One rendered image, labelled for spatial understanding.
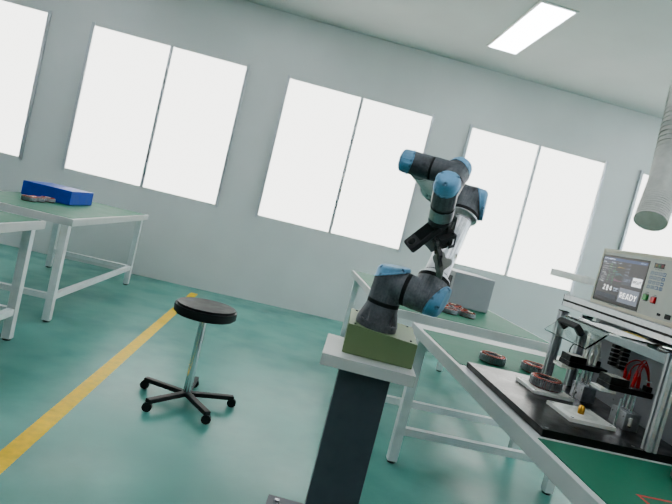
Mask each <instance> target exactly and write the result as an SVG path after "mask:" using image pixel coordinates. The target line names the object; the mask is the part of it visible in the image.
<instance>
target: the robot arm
mask: <svg viewBox="0 0 672 504"><path fill-rule="evenodd" d="M398 170H399V171H400V172H403V173H405V174H410V175H411V176H412V177H413V179H414V180H415V181H416V183H417V184H418V185H419V186H420V191H421V194H422V195H423V196H424V197H425V198H426V199H427V200H428V201H429V202H431V203H430V209H429V218H428V221H429V222H427V223H426V224H425V225H423V226H422V227H421V228H420V229H418V230H417V231H416V232H414V233H413V234H412V235H411V236H409V237H408V238H407V239H405V240H404V243H405V245H406V246H407V247H408V248H409V249H410V251H411V252H412V253H414V252H415V251H417V250H418V249H420V248H421V247H422V246H423V245H425V246H426V247H427V248H428V249H429V250H430V252H433V253H432V255H431V257H430V259H429V262H428V264H427V266H426V268H425V269H422V270H420V271H419V273H418V275H417V276H416V275H413V274H411V269H410V268H407V267H403V266H398V265H392V264H380V265H379V266H378V268H377V271H376V274H375V275H374V276H375V277H374V280H373V283H372V286H371V289H370V292H369V295H368V298H367V301H366V303H365V304H364V305H363V307H362V308H361V309H360V311H359V312H358V314H357V316H356V319H355V320H356V322H358V323H359V324H360V325H362V326H364V327H366V328H368V329H371V330H373V331H376V332H380V333H384V334H395V333H396V331H397V327H398V309H399V306H400V305H402V306H404V307H407V308H409V309H412V310H415V311H417V312H420V313H422V314H423V315H428V316H431V317H437V316H438V315H440V313H441V312H442V311H443V309H444V308H445V306H446V304H447V302H448V300H449V298H450V295H451V292H452V289H451V288H450V287H449V286H450V282H449V280H448V277H449V275H450V272H451V270H452V268H453V265H454V263H455V261H456V259H457V256H458V254H459V252H460V249H461V247H462V245H463V242H464V240H465V238H466V235H467V233H468V231H469V228H470V227H471V226H474V225H475V224H476V223H477V221H482V220H483V217H484V214H485V209H486V205H487V200H488V192H487V191H486V190H484V189H481V188H479V187H475V186H471V185H468V184H466V182H467V181H468V180H469V177H470V174H471V172H472V165H471V163H470V162H469V160H467V159H466V158H464V157H455V158H453V159H452V160H451V161H450V160H446V159H443V158H439V157H435V156H431V155H428V154H424V153H421V152H417V151H416V150H414V151H413V150H409V149H405V150H404V151H403V152H402V153H401V155H400V158H399V161H398Z"/></svg>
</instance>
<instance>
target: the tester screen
mask: <svg viewBox="0 0 672 504"><path fill-rule="evenodd" d="M647 267H648V263H644V262H638V261H632V260H625V259H619V258H613V257H607V256H605V258H604V262H603V265H602V269H601V272H600V276H599V279H598V283H597V287H596V290H598V291H602V292H605V293H609V294H613V295H616V297H615V300H613V299H610V298H607V297H603V296H600V295H596V294H594V297H597V298H601V299H604V300H607V301H611V302H614V303H617V304H621V305H624V306H627V307H631V308H634V309H636V307H633V306H630V305H626V304H623V303H620V302H616V300H617V297H618V293H619V290H620V288H624V289H628V290H632V291H637V292H640V291H641V289H640V288H636V287H631V286H627V285H623V284H621V283H622V280H623V276H628V277H633V278H637V279H642V280H643V281H644V277H645V274H646V270H647ZM603 283H605V284H609V285H613V288H612V291H611V292H609V291H606V290H602V286H603ZM596 290H595V293H596Z"/></svg>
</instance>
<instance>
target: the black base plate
mask: <svg viewBox="0 0 672 504"><path fill-rule="evenodd" d="M466 367H467V368H468V369H469V370H470V371H471V372H472V373H473V374H475V375H476V376H477V377H478V378H479V379H480V380H481V381H482V382H483V383H484V384H485V385H486V386H487V387H489V388H490V389H491V390H492V391H493V392H494V393H495V394H496V395H497V396H498V397H499V398H500V399H501V400H503V401H504V402H505V403H506V404H507V405H508V406H509V407H510V408H511V409H512V410H513V411H514V412H515V413H517V414H518V415H519V416H520V417H521V418H522V419H523V420H524V421H525V422H526V423H527V424H528V425H529V426H531V427H532V428H533V429H534V430H535V431H536V432H537V433H538V434H539V435H540V436H541V437H546V438H550V439H555V440H559V441H564V442H569V443H573V444H578V445H583V446H587V447H592V448H597V449H601V450H606V451H611V452H615V453H620V454H625V455H629V456H634V457H639V458H643V459H648V460H653V461H657V462H662V463H666V464H671V465H672V445H670V444H668V443H667V442H665V441H664V440H662V439H661V440H660V444H659V447H658V450H657V454H653V453H652V452H651V453H649V452H646V451H645V449H642V448H640V447H641V443H642V440H643V436H644V433H645V430H646V429H645V428H643V427H642V426H640V425H639V426H638V429H637V433H635V432H631V431H626V430H622V429H620V428H619V427H617V426H615V427H616V428H617V429H616V432H615V431H610V430H606V429H601V428H596V427H592V426H587V425H583V424H578V423H574V422H569V421H568V420H567V419H566V418H564V417H563V416H562V415H560V414H559V413H558V412H557V411H555V410H554V409H553V408H551V407H550V406H549V405H548V404H546V402H547V400H550V401H554V402H559V403H563V404H568V405H572V406H577V407H579V406H580V405H584V406H585V408H586V409H590V410H591V411H592V412H594V413H595V414H597V415H598V416H600V417H601V418H603V419H604V420H606V421H607V422H608V423H610V424H611V425H613V423H612V422H610V421H609V420H608V418H609V415H610V411H611V408H612V407H610V406H608V405H607V404H605V403H604V402H602V401H600V400H599V399H597V398H596V397H595V399H594V403H593V404H590V403H586V402H581V401H579V400H578V399H576V398H575V397H574V399H575V400H574V402H570V401H565V400H561V399H556V398H552V397H547V396H543V395H538V394H534V393H532V392H531V391H530V390H528V389H527V388H526V387H525V386H523V385H522V384H521V383H519V382H518V381H517V380H516V377H521V378H525V379H529V378H530V376H529V375H525V374H520V373H516V372H511V371H507V370H503V369H498V368H494V367H489V366H485V365H481V364H476V363H472V362H467V366H466ZM571 387H572V386H568V385H566V384H564V383H563V387H562V391H563V392H565V393H566V394H568V395H569V396H571V397H572V395H570V390H571Z"/></svg>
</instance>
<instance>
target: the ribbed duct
mask: <svg viewBox="0 0 672 504"><path fill-rule="evenodd" d="M671 214H672V84H670V87H669V91H668V96H667V100H666V104H665V109H664V113H663V118H662V122H661V127H660V131H659V136H658V139H657V143H656V148H655V152H654V157H653V161H652V165H651V170H650V173H649V177H648V180H647V183H646V186H645V188H644V191H643V194H642V196H641V199H640V201H639V204H638V207H637V209H636V212H635V215H634V217H633V220H634V222H635V224H636V225H637V226H639V227H640V228H642V229H645V230H648V231H660V230H663V229H665V228H666V227H667V225H668V223H669V220H670V217H671Z"/></svg>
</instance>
